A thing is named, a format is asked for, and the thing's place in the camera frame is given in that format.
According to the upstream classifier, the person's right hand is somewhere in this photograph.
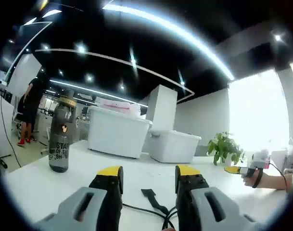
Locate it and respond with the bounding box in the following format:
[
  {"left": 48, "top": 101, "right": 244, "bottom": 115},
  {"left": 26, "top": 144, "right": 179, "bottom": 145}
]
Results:
[{"left": 243, "top": 169, "right": 265, "bottom": 188}]

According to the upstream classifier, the large white storage box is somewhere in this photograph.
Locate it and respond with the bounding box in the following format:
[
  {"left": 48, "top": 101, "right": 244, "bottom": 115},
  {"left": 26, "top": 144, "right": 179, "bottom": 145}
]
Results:
[{"left": 87, "top": 105, "right": 153, "bottom": 159}]

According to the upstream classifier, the long ceiling light strip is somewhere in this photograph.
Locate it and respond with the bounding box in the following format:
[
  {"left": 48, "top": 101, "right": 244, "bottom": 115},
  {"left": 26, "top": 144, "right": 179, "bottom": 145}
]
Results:
[{"left": 102, "top": 3, "right": 235, "bottom": 81}]

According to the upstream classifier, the black data cable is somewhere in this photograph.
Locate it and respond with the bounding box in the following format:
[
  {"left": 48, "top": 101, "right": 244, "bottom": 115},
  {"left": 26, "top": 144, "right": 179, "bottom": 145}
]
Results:
[{"left": 122, "top": 203, "right": 179, "bottom": 231}]

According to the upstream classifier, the thin gripper cable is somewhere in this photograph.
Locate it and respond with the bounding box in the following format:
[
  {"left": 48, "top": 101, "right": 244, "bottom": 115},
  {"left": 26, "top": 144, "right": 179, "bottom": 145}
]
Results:
[{"left": 268, "top": 162, "right": 289, "bottom": 193}]

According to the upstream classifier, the green potted plant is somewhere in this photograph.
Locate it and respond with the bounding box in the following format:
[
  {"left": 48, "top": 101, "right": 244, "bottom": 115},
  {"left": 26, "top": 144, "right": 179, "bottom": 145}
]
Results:
[{"left": 207, "top": 131, "right": 245, "bottom": 166}]

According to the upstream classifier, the small white storage box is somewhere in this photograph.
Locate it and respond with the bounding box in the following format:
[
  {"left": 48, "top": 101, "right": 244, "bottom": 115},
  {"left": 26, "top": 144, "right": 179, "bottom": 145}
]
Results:
[{"left": 148, "top": 129, "right": 202, "bottom": 163}]

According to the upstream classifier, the white desktop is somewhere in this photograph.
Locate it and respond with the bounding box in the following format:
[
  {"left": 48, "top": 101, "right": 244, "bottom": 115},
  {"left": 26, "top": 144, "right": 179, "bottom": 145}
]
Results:
[{"left": 3, "top": 139, "right": 293, "bottom": 231}]

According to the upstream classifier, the black wrist strap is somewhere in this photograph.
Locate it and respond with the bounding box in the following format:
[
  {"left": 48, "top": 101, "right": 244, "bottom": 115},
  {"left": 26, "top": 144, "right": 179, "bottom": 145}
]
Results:
[{"left": 252, "top": 168, "right": 263, "bottom": 189}]

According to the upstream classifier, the pile of white bags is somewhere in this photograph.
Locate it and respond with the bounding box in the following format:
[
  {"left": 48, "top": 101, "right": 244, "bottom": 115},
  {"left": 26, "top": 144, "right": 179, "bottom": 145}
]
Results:
[{"left": 95, "top": 96, "right": 147, "bottom": 120}]

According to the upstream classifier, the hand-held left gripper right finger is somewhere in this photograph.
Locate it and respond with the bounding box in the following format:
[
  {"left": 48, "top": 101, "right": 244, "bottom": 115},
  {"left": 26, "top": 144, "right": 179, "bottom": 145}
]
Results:
[{"left": 174, "top": 164, "right": 259, "bottom": 231}]

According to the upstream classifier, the black Velcro strap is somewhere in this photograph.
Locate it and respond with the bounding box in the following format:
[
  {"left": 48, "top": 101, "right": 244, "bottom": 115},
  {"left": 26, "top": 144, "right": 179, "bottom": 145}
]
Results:
[{"left": 140, "top": 189, "right": 170, "bottom": 218}]

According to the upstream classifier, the dark grey water bottle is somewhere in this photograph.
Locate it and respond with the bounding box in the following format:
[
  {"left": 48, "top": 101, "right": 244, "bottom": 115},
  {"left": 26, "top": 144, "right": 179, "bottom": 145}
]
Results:
[{"left": 48, "top": 88, "right": 77, "bottom": 173}]

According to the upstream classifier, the white square pillar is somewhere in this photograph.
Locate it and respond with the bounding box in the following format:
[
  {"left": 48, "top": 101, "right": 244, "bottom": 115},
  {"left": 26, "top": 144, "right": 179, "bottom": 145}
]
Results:
[{"left": 152, "top": 84, "right": 178, "bottom": 132}]

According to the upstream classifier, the white office chair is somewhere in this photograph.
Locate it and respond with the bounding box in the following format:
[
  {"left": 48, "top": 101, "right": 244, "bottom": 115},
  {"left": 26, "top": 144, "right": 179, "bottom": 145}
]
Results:
[{"left": 13, "top": 112, "right": 25, "bottom": 135}]

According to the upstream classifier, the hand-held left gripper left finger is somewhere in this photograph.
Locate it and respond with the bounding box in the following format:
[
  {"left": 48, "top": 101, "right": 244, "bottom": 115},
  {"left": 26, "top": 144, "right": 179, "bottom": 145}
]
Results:
[{"left": 33, "top": 165, "right": 124, "bottom": 231}]

